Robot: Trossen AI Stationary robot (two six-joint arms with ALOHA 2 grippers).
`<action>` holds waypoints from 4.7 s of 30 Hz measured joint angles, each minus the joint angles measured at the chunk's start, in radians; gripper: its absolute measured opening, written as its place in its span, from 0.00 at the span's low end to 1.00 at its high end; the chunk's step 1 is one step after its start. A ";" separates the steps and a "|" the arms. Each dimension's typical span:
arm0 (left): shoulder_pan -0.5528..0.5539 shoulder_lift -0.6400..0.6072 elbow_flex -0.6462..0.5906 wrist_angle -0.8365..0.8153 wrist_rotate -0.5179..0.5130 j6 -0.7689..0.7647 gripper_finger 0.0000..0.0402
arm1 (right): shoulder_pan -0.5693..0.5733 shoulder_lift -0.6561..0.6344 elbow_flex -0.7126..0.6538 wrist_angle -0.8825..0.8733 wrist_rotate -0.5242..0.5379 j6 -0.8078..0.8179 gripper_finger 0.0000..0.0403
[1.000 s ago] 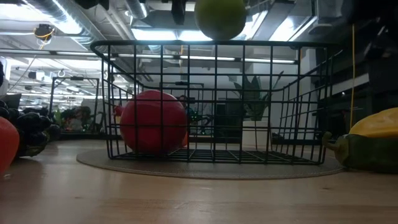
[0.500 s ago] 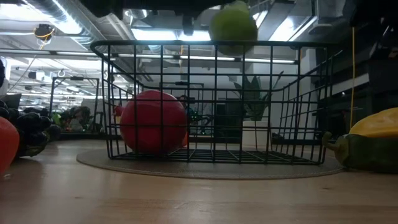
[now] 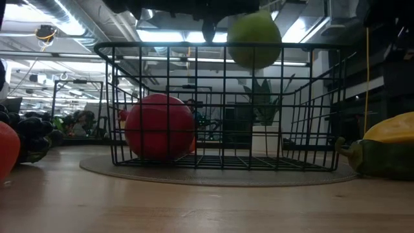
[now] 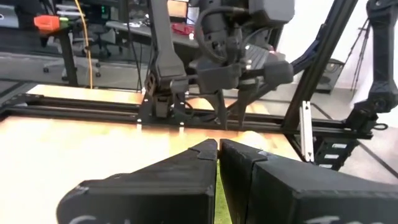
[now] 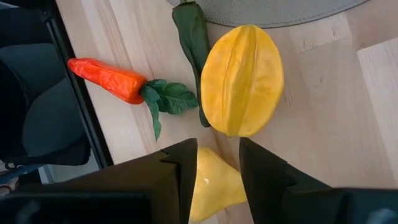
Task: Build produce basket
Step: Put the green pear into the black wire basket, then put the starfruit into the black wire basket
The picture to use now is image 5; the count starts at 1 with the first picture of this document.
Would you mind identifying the black table frame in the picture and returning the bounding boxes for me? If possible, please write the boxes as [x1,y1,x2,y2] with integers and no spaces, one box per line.
[40,0,114,170]

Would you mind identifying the yellow starfruit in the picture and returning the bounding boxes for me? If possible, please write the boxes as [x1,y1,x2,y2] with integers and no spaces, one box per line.
[200,24,285,138]

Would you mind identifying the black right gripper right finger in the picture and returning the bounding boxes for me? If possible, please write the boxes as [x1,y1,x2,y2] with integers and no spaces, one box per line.
[238,138,398,224]

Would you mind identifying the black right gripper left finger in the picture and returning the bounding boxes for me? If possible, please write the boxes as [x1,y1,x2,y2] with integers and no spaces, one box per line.
[0,138,198,224]

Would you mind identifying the grey round mat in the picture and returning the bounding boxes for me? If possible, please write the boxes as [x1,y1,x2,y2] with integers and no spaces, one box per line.
[167,0,369,29]

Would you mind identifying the dark green squash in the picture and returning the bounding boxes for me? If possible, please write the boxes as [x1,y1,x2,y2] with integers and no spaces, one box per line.
[172,1,212,128]

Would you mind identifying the dark grey office chair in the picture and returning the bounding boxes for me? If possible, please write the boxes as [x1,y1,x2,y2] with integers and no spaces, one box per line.
[0,0,91,167]

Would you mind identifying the yellow pear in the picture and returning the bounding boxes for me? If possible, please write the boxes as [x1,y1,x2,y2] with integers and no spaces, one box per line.
[188,146,248,222]

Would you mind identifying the orange carrot with green leaves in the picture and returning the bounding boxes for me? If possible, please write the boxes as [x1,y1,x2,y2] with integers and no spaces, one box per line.
[67,57,200,141]

